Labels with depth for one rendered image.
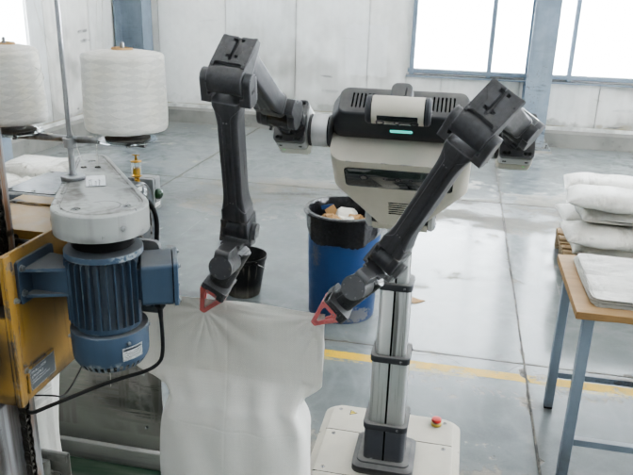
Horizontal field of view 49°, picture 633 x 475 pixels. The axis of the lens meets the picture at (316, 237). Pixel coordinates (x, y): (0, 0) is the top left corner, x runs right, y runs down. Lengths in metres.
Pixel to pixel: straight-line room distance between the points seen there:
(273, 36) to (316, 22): 0.62
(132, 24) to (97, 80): 8.91
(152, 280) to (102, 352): 0.17
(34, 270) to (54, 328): 0.19
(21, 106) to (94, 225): 0.35
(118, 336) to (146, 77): 0.50
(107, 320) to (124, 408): 1.04
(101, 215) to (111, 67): 0.28
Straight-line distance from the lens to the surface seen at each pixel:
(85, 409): 2.48
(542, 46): 9.07
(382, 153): 1.87
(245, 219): 1.58
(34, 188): 1.81
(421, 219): 1.45
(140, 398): 2.35
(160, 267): 1.35
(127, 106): 1.38
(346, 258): 3.84
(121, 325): 1.39
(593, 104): 9.68
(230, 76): 1.40
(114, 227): 1.29
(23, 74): 1.53
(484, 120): 1.34
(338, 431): 2.68
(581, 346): 2.76
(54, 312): 1.53
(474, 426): 3.27
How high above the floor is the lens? 1.80
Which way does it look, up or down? 19 degrees down
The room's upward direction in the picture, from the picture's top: 2 degrees clockwise
